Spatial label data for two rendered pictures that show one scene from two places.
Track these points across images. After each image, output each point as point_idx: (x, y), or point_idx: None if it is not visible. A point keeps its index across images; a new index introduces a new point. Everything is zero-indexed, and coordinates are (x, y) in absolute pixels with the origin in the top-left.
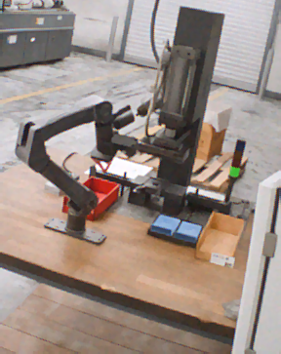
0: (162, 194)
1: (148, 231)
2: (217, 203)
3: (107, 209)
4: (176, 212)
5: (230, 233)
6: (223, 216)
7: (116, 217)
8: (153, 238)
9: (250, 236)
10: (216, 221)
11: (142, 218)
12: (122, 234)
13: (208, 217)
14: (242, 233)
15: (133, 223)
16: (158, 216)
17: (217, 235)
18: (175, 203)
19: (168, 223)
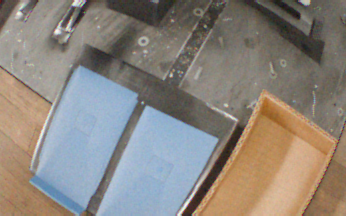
0: (84, 12)
1: (32, 172)
2: (288, 22)
3: None
4: (149, 19)
5: (310, 144)
6: (292, 115)
7: None
8: (45, 196)
9: None
10: (274, 113)
11: (36, 72)
12: None
13: (273, 26)
14: (342, 125)
15: (9, 111)
16: (69, 78)
17: (266, 165)
18: (140, 7)
19: (85, 134)
